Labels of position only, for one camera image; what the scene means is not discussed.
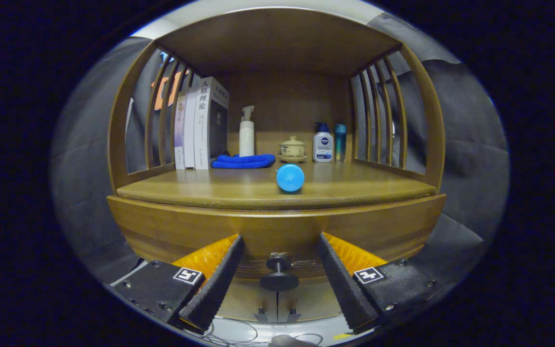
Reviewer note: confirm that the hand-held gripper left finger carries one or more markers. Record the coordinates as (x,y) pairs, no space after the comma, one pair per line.
(217,289)

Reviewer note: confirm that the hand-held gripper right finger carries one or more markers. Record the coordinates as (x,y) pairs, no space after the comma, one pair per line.
(342,289)

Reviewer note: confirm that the black drawer knob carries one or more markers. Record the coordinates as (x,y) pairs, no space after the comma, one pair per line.
(279,282)

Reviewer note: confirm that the wooden drawer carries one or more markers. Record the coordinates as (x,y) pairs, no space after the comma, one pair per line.
(282,226)

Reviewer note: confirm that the blue white cosmetic tube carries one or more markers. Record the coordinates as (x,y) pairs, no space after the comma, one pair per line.
(290,178)

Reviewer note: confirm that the wooden cabinet door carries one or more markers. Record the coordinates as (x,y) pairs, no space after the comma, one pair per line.
(248,301)
(311,301)

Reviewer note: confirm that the wooden countertop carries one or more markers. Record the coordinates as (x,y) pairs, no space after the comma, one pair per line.
(354,185)

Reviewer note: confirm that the wooden cabinet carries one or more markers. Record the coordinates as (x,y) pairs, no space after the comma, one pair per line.
(277,43)

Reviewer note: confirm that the yellow floor tape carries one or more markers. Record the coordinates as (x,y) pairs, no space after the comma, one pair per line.
(341,336)

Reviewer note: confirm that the white shoe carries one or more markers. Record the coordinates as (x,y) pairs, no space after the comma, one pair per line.
(287,341)

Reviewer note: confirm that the blue folded cloth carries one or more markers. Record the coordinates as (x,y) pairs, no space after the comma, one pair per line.
(244,161)

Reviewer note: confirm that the teal slim bottle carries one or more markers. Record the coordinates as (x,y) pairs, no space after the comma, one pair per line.
(340,144)

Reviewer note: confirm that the white blue-capped lotion bottle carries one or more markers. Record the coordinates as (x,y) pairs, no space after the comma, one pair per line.
(323,144)

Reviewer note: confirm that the beige lidded teacup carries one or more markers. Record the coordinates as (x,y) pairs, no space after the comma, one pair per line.
(292,148)

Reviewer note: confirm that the white pump bottle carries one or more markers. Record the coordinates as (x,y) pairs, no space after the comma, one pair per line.
(246,137)

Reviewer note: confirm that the lavender spine book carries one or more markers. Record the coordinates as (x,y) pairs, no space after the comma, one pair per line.
(179,132)

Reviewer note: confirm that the thin white book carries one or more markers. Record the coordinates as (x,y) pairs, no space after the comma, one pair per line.
(190,130)

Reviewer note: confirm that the thick white dark-cover book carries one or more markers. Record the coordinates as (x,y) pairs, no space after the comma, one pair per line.
(203,125)

